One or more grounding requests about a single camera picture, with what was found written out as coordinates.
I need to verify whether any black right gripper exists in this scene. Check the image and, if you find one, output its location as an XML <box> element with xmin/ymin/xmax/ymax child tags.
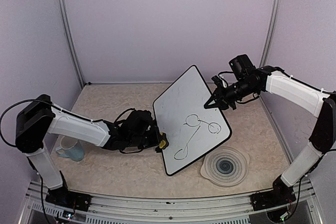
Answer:
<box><xmin>204</xmin><ymin>78</ymin><xmax>258</xmax><ymax>109</ymax></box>

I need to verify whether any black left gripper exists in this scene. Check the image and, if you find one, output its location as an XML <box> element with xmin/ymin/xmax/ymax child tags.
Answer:
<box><xmin>128</xmin><ymin>126</ymin><xmax>163</xmax><ymax>150</ymax></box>

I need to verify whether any yellow bone-shaped eraser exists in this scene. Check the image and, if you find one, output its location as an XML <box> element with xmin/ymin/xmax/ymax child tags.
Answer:
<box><xmin>159</xmin><ymin>132</ymin><xmax>169</xmax><ymax>150</ymax></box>

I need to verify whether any white whiteboard black frame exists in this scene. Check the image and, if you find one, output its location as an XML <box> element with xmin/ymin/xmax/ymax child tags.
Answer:
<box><xmin>153</xmin><ymin>65</ymin><xmax>232</xmax><ymax>176</ymax></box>

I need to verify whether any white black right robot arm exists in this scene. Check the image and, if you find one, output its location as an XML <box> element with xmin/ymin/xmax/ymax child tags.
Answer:
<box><xmin>204</xmin><ymin>65</ymin><xmax>335</xmax><ymax>210</ymax></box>

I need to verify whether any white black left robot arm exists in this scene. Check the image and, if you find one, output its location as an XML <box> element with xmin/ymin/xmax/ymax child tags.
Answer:
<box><xmin>15</xmin><ymin>94</ymin><xmax>168</xmax><ymax>206</ymax></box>

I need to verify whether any grey spiral pattern plate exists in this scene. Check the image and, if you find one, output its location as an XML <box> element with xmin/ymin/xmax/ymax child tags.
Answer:
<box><xmin>200</xmin><ymin>146</ymin><xmax>250</xmax><ymax>187</ymax></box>

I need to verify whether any light blue mug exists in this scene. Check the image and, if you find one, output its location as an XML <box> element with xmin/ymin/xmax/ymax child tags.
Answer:
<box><xmin>55</xmin><ymin>138</ymin><xmax>85</xmax><ymax>162</ymax></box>

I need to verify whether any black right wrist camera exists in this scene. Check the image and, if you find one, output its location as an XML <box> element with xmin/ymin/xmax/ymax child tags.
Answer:
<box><xmin>229</xmin><ymin>54</ymin><xmax>256</xmax><ymax>80</ymax></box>

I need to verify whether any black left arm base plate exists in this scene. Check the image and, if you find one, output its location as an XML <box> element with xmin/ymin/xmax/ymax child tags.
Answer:
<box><xmin>46</xmin><ymin>191</ymin><xmax>92</xmax><ymax>212</ymax></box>

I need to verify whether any front aluminium rail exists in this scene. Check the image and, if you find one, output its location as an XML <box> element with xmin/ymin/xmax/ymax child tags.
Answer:
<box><xmin>19</xmin><ymin>180</ymin><xmax>325</xmax><ymax>224</ymax></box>

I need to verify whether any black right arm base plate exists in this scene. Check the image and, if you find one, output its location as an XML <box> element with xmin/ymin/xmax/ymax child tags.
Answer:
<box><xmin>250</xmin><ymin>190</ymin><xmax>297</xmax><ymax>211</ymax></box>

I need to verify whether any right aluminium frame post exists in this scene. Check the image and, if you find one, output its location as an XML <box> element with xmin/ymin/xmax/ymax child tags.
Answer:
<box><xmin>259</xmin><ymin>0</ymin><xmax>281</xmax><ymax>67</ymax></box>

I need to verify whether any aluminium frame post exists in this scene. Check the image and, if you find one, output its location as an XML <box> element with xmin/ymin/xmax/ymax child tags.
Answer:
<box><xmin>259</xmin><ymin>0</ymin><xmax>281</xmax><ymax>67</ymax></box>
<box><xmin>57</xmin><ymin>0</ymin><xmax>86</xmax><ymax>89</ymax></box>

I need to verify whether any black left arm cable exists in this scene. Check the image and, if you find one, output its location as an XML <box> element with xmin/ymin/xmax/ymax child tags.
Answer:
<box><xmin>0</xmin><ymin>99</ymin><xmax>40</xmax><ymax>148</ymax></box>

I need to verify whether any left aluminium frame post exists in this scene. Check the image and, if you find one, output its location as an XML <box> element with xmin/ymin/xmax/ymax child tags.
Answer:
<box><xmin>57</xmin><ymin>0</ymin><xmax>86</xmax><ymax>89</ymax></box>

